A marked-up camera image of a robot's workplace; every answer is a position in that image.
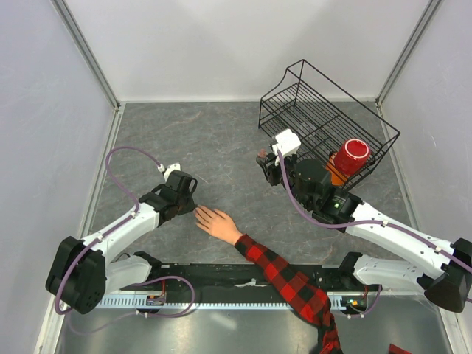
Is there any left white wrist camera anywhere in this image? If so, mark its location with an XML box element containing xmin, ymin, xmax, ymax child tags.
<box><xmin>163</xmin><ymin>163</ymin><xmax>181</xmax><ymax>181</ymax></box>

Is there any orange cup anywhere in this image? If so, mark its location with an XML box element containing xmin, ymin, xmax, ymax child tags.
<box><xmin>325</xmin><ymin>153</ymin><xmax>348</xmax><ymax>186</ymax></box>

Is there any red plaid sleeve forearm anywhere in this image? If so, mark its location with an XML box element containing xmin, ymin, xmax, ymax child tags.
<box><xmin>235</xmin><ymin>235</ymin><xmax>342</xmax><ymax>353</ymax></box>

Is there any glitter red nail polish bottle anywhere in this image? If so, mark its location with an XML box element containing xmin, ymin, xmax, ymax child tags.
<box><xmin>257</xmin><ymin>149</ymin><xmax>268</xmax><ymax>158</ymax></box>

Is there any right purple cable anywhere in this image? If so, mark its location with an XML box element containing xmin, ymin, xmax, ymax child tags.
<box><xmin>277</xmin><ymin>149</ymin><xmax>472</xmax><ymax>276</ymax></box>

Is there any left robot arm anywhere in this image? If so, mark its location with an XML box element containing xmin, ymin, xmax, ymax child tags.
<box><xmin>45</xmin><ymin>164</ymin><xmax>198</xmax><ymax>314</ymax></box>

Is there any white slotted cable duct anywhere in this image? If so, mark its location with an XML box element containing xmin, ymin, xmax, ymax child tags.
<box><xmin>97</xmin><ymin>292</ymin><xmax>366</xmax><ymax>310</ymax></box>

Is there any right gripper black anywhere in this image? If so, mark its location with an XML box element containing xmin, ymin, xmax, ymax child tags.
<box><xmin>257</xmin><ymin>150</ymin><xmax>313</xmax><ymax>209</ymax></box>

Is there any red mug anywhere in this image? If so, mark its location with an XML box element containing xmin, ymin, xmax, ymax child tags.
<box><xmin>333</xmin><ymin>138</ymin><xmax>371</xmax><ymax>176</ymax></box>

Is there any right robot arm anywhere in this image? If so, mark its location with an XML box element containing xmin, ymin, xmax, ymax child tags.
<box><xmin>256</xmin><ymin>150</ymin><xmax>471</xmax><ymax>313</ymax></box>

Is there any black wire rack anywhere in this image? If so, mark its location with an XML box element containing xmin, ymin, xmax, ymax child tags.
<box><xmin>258</xmin><ymin>59</ymin><xmax>400</xmax><ymax>190</ymax></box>

